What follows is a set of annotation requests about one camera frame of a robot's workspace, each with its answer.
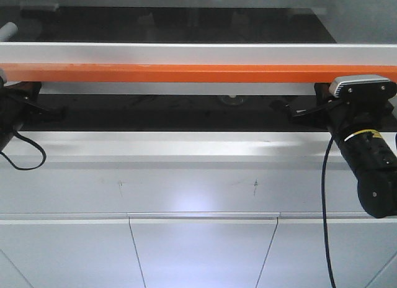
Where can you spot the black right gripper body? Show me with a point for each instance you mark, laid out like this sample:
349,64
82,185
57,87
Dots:
331,113

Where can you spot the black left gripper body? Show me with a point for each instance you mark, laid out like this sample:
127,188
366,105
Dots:
19,105

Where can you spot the orange sash handle bar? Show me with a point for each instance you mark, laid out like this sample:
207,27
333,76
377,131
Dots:
133,73

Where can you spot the white fume hood sash frame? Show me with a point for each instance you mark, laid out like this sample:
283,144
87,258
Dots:
193,54

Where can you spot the glass jar with beige lid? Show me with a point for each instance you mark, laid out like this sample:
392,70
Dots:
232,100

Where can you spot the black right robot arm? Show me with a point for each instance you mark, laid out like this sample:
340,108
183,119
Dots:
373,163

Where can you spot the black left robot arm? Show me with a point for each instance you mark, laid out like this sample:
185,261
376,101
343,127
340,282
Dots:
6,136

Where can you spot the grey pipe in hood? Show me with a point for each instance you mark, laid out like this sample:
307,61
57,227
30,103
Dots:
7,31

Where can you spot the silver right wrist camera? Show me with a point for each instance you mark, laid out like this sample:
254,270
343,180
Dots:
355,87

